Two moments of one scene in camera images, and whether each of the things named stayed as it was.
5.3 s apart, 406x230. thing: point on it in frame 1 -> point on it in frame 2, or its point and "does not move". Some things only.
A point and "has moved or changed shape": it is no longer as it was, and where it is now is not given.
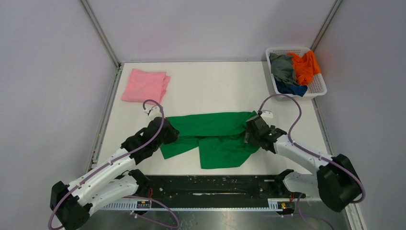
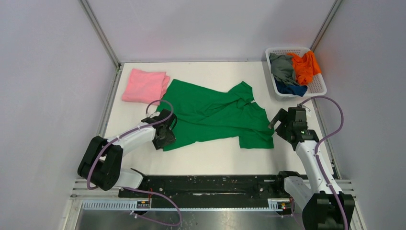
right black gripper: (247, 137) -> (280, 116)
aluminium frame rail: (105, 40) does not move
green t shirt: (221, 137) has moved or changed shape
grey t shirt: (282, 68) does not move
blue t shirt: (291, 89) does not move
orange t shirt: (305, 67) does not move
